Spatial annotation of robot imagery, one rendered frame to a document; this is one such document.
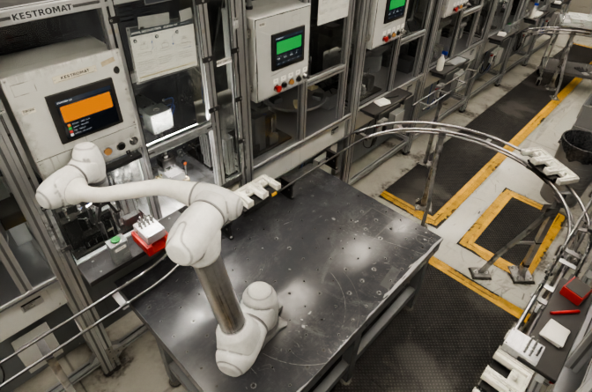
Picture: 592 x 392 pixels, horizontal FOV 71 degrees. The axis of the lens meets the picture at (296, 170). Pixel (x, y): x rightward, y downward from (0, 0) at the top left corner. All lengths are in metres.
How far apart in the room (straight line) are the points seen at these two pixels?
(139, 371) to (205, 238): 1.61
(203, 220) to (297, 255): 1.05
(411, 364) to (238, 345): 1.39
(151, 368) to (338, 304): 1.26
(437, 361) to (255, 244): 1.33
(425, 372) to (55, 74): 2.45
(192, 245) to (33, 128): 0.77
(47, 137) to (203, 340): 1.08
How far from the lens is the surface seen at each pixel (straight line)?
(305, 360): 1.99
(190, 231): 1.34
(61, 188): 1.66
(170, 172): 2.40
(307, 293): 2.18
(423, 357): 2.88
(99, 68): 1.79
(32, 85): 1.73
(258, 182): 2.50
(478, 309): 3.21
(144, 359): 2.89
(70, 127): 1.80
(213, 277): 1.49
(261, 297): 1.82
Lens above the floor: 2.43
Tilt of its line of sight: 37 degrees down
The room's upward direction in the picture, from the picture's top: 2 degrees clockwise
